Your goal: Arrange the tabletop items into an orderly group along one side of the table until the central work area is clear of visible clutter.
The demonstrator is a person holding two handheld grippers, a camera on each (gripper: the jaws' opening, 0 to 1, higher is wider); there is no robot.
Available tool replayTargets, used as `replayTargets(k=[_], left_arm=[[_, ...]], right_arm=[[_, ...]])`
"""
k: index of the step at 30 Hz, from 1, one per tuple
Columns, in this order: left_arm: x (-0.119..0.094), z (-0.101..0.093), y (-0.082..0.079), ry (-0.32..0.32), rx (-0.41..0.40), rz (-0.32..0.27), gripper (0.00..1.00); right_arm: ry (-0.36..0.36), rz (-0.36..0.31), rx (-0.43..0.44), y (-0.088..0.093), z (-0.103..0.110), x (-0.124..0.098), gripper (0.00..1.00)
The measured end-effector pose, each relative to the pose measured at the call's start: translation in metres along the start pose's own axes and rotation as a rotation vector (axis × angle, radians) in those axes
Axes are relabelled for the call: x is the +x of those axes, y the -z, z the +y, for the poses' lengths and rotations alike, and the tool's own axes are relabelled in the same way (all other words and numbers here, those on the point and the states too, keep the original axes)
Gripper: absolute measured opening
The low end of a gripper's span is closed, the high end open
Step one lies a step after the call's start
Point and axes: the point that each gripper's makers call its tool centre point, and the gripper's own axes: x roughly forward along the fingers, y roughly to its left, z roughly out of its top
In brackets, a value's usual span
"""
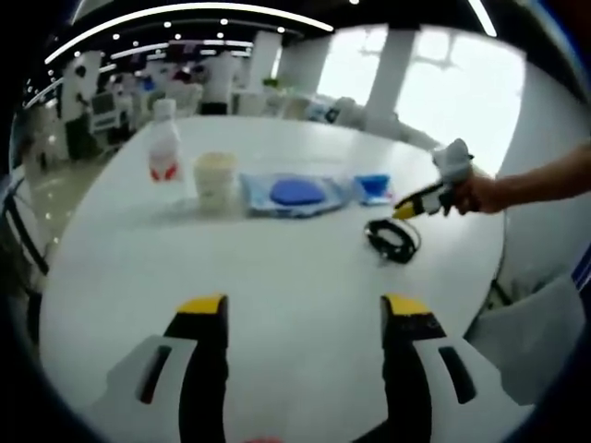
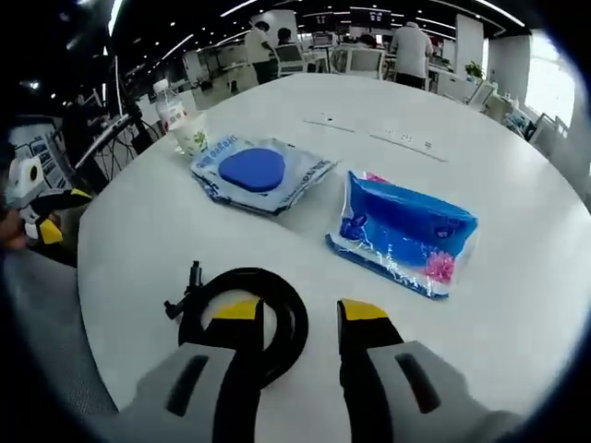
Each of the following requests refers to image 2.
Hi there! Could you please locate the blue oval pad package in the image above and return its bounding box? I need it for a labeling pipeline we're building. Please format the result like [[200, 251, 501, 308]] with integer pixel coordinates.
[[189, 134, 342, 217]]

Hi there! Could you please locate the grey mesh office chair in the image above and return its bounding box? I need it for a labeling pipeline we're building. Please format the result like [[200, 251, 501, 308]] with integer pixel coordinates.
[[0, 251, 121, 416]]

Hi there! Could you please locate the white office chair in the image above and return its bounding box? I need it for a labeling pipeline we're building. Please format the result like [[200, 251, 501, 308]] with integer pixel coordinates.
[[275, 44, 308, 77], [465, 80, 498, 110], [344, 47, 387, 79]]

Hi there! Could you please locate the black laptop stand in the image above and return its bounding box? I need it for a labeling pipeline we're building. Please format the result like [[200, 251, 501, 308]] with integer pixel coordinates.
[[91, 119, 163, 186]]

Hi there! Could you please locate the black cable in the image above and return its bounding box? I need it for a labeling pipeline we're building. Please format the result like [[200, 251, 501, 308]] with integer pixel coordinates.
[[163, 260, 309, 391]]

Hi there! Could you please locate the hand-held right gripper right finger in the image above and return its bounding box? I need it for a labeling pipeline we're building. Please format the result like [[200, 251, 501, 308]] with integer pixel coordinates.
[[335, 298, 490, 443]]

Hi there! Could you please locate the white leaf-print paper cup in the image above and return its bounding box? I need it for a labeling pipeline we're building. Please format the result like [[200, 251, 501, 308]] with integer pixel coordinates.
[[171, 112, 211, 157]]

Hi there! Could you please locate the clear plastic water bottle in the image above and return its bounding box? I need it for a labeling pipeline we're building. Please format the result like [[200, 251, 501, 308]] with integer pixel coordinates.
[[151, 78, 191, 139]]

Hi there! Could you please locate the silver laptop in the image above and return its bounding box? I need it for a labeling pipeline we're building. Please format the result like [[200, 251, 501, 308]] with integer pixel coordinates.
[[73, 113, 135, 170]]

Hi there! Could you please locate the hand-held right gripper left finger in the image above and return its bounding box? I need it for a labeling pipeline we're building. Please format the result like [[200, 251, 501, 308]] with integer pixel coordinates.
[[133, 297, 265, 443]]

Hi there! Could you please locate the person's left hand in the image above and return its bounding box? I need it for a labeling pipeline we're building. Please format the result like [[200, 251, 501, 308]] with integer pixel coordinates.
[[0, 208, 30, 253]]

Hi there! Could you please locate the blue tissue pack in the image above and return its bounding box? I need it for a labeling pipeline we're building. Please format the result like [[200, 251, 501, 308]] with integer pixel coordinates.
[[324, 169, 480, 300]]

